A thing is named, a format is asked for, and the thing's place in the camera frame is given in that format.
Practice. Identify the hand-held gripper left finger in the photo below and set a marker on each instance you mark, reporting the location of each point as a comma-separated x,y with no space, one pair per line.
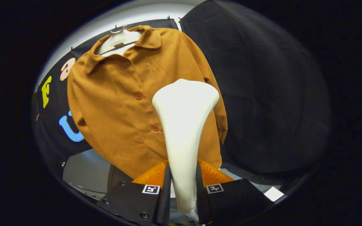
130,204

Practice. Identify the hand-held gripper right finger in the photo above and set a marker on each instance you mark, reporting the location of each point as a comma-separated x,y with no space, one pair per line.
236,199

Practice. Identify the white garment steamer head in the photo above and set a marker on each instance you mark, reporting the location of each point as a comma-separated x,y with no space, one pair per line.
184,125

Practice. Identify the orange button shirt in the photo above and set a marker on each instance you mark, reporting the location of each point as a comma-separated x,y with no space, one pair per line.
112,110

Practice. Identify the white clothes hanger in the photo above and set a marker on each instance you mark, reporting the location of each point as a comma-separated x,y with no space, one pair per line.
119,39

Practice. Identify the white flat object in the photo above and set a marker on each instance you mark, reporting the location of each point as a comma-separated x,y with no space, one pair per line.
273,193

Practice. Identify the grey cabinet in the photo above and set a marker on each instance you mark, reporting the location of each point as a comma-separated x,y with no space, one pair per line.
85,171

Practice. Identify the black backdrop cloth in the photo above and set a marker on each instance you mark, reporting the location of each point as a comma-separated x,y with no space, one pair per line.
272,94

